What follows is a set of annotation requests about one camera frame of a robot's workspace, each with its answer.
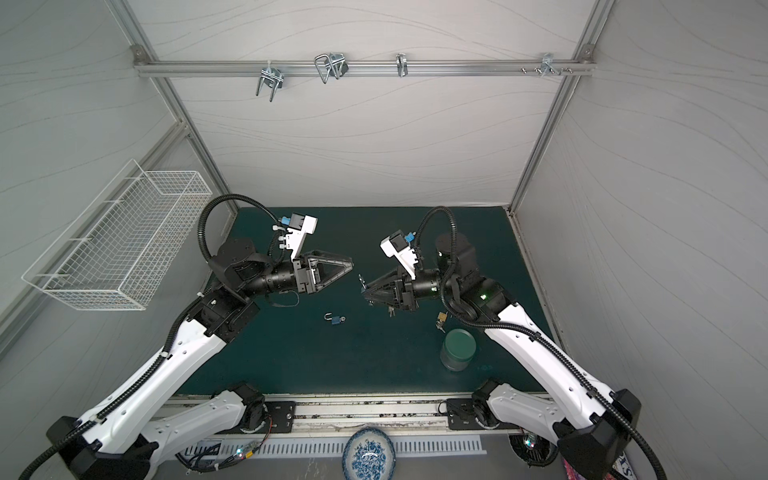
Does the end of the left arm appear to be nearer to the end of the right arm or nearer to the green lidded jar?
the end of the right arm

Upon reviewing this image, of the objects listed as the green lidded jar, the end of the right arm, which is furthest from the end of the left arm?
the green lidded jar

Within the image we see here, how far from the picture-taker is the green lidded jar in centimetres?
76
